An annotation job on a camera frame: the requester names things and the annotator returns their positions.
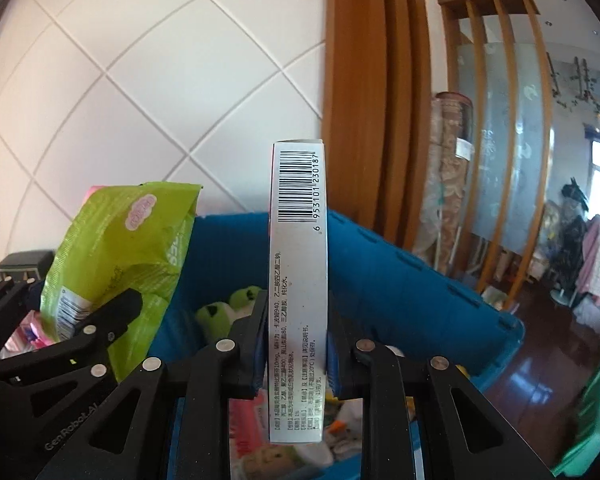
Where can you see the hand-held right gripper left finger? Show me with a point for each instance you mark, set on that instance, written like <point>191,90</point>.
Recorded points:
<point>252,350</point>

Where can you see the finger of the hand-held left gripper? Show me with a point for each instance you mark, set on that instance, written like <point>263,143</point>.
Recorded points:
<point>55,395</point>
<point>0,305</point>

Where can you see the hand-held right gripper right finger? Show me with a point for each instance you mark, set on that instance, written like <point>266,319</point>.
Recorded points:
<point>335,360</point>

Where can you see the white barcode medicine box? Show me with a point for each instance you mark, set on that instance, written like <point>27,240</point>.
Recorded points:
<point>297,270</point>

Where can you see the blue plastic storage bin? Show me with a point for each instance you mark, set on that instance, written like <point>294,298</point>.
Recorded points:
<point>405,300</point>

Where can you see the green wet wipes packet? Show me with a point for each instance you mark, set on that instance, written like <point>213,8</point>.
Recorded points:
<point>130,240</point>

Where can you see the pink packet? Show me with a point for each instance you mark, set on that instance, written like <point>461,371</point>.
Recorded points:
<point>25,332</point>

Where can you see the dark box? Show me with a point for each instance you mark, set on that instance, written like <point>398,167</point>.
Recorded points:
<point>25,262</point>

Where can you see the green frog plush toy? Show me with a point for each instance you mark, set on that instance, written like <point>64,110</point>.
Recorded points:
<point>215,317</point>

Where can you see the white yellow plush toy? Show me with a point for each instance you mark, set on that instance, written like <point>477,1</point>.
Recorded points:
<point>347,417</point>

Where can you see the pink box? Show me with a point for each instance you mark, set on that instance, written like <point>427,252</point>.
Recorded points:
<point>247,417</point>

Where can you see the grey patterned rolled carpet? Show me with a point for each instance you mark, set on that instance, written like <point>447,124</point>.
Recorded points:
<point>427,185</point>

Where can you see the brown patterned rolled carpet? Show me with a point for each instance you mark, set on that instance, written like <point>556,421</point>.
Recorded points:
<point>455,195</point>

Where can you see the white stand base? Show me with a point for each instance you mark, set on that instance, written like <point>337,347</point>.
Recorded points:
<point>560,298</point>

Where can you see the wooden pillar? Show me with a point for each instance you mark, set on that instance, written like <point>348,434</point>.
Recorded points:
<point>370,110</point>

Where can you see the black hanging clothes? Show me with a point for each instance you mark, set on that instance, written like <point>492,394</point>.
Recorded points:
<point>570,240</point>

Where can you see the green cloth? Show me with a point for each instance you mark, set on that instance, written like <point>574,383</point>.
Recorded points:
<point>595,420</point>

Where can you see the wooden frosted glass partition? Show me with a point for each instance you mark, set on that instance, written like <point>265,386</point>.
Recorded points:
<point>510,135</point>

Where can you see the branch wall decal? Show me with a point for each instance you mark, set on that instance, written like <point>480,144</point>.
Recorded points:
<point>585,85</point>

